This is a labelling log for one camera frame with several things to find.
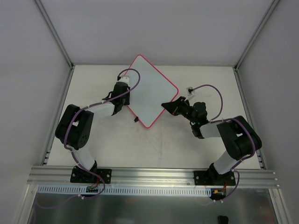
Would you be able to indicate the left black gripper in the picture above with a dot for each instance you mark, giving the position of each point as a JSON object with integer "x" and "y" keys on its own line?
{"x": 120, "y": 100}

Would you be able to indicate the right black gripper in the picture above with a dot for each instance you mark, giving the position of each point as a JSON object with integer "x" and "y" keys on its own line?
{"x": 177, "y": 108}

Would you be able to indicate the pink framed whiteboard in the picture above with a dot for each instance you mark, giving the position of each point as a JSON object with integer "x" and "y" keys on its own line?
{"x": 150, "y": 88}

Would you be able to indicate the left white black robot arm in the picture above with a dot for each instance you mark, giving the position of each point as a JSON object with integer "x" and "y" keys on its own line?
{"x": 74, "y": 127}

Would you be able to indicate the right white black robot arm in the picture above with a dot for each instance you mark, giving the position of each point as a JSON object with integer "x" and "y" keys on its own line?
{"x": 239, "y": 138}

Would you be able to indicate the black object bottom edge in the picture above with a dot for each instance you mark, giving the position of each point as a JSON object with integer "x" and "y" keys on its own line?
{"x": 223, "y": 219}

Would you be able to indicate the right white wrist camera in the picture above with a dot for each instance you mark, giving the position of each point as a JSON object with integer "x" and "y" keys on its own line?
{"x": 190, "y": 93}

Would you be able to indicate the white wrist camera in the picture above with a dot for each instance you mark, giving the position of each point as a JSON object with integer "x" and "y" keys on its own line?
{"x": 190, "y": 93}
{"x": 123, "y": 79}

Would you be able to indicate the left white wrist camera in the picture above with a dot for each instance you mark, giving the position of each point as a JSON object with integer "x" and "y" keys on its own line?
{"x": 123, "y": 79}

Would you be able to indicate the left aluminium frame post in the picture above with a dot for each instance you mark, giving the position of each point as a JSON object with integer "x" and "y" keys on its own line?
{"x": 44, "y": 14}

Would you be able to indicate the aluminium frame post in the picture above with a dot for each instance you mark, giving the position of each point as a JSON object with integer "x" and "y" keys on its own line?
{"x": 44, "y": 14}
{"x": 267, "y": 15}

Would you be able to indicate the right aluminium frame post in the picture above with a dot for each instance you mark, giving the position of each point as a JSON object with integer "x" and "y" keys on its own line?
{"x": 267, "y": 15}

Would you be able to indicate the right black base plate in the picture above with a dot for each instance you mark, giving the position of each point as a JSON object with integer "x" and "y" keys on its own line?
{"x": 204, "y": 178}

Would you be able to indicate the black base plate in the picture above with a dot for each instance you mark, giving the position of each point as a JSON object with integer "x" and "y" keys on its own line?
{"x": 204, "y": 178}
{"x": 80, "y": 176}

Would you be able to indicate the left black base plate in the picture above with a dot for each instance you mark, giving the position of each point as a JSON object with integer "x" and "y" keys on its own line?
{"x": 80, "y": 176}

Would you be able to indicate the white slotted cable duct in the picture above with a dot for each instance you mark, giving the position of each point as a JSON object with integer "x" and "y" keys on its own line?
{"x": 123, "y": 190}

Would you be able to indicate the aluminium mounting rail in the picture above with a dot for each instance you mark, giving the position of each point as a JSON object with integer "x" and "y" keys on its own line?
{"x": 152, "y": 177}

